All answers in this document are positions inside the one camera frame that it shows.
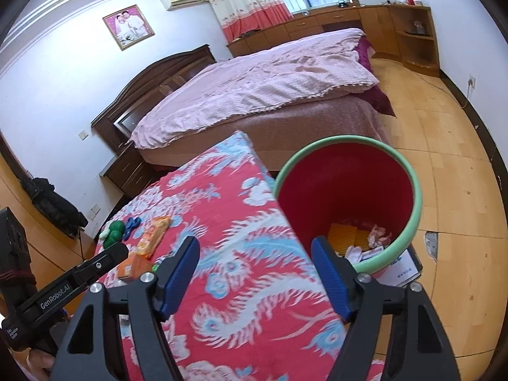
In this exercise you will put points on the blue fidget spinner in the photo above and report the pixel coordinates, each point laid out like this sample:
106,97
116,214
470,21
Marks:
133,226

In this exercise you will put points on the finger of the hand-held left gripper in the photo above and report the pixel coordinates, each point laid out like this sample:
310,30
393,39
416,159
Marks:
107,260

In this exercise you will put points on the green toy broccoli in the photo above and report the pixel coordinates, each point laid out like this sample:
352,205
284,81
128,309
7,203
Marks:
116,232

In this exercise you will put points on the orange snack wrapper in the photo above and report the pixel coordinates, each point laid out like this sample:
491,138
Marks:
153,236

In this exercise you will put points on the pink quilt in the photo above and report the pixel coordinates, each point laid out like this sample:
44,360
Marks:
258,83

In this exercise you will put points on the person's left hand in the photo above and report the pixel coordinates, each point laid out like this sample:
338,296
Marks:
39,367

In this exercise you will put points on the white wall socket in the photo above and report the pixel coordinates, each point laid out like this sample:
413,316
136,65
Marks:
94,210

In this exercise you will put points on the brown wooden nightstand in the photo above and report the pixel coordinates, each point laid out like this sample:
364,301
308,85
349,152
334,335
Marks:
127,170

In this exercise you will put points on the maroon bed sheet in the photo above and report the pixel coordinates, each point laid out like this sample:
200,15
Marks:
375,95

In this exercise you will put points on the small orange box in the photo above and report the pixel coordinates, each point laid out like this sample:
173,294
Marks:
133,266

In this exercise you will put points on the wall air conditioner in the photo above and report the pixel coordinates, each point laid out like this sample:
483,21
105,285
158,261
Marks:
184,2

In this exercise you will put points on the white paper ball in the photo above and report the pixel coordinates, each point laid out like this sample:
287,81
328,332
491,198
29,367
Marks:
379,234

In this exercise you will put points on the framed wall photo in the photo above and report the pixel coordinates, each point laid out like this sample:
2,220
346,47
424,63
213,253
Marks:
127,27

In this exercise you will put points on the cream and red curtain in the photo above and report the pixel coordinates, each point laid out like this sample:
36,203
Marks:
242,4

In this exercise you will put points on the small shelf ornament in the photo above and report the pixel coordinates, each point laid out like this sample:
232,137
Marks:
419,27

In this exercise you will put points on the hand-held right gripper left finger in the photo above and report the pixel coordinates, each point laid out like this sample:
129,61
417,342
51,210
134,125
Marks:
180,281

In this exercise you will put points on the red floral tablecloth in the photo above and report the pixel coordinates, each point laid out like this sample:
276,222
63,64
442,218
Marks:
246,270

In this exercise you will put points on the wooden wardrobe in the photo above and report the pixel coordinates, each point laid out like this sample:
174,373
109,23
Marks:
16,194

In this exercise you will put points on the black jacket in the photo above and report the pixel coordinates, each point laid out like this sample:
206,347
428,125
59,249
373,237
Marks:
55,206

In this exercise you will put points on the white cardboard box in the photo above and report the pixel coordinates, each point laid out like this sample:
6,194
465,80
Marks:
405,270

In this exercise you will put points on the red plastic bucket green rim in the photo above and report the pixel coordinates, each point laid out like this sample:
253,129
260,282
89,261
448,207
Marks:
337,190

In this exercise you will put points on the wall socket with plug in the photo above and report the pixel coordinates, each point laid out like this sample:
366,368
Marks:
472,81

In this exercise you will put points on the long wooden cabinet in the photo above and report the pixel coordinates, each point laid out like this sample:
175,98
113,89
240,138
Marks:
381,31

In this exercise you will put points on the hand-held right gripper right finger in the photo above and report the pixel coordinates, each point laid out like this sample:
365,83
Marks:
331,281

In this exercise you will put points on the white light switch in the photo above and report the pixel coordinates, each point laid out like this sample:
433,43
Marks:
82,134

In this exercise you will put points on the brown wooden bed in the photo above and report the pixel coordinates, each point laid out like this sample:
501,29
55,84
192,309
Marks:
166,71

